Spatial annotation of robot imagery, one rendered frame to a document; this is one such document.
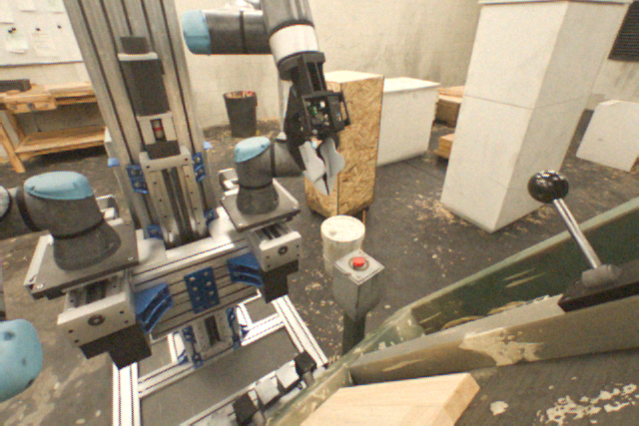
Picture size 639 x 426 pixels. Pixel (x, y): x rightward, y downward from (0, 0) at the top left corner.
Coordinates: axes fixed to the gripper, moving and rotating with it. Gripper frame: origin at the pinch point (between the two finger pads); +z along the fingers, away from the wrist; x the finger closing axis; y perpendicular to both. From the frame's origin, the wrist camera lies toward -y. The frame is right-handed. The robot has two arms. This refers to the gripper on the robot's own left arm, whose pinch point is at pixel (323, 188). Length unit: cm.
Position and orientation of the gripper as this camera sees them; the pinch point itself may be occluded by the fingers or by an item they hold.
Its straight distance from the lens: 51.0
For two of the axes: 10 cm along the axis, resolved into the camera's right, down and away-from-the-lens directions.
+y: 4.4, -0.5, -9.0
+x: 8.6, -2.4, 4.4
